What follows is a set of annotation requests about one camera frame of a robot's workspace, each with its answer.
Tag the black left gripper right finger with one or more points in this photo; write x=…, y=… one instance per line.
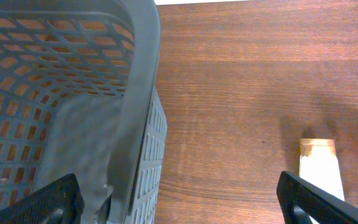
x=302, y=202

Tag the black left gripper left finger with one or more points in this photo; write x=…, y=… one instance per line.
x=57, y=202

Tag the white tube with cork cap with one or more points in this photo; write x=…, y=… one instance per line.
x=319, y=165

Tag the grey plastic basket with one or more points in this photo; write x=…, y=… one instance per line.
x=78, y=96

